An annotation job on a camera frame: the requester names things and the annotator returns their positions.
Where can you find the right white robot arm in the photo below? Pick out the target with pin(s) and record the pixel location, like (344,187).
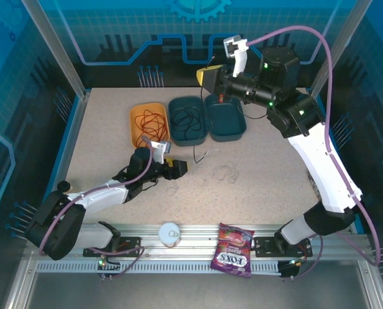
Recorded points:
(323,167)

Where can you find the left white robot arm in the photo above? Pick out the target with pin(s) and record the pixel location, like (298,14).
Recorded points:
(104,196)

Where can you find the teal plastic bin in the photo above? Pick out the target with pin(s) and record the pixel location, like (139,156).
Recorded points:
(226,125)
(187,128)

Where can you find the orange plastic bin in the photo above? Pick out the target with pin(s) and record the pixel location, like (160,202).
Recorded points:
(136,128)

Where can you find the blue printed back panel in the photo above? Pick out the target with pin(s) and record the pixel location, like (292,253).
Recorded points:
(146,32)

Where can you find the purple Fox's candy bag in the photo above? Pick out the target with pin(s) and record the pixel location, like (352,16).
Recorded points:
(231,254)

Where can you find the small black controller board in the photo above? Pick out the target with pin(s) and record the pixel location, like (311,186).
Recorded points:
(289,268)
(107,267)

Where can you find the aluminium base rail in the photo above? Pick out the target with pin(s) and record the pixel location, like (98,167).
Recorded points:
(197,231)

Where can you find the aluminium frame post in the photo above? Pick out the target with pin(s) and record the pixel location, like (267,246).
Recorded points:
(59,54)
(339,42)

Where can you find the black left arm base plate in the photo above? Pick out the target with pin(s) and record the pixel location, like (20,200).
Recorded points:
(130,246)

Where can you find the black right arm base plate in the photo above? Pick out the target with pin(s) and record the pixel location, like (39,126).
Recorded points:
(265,246)

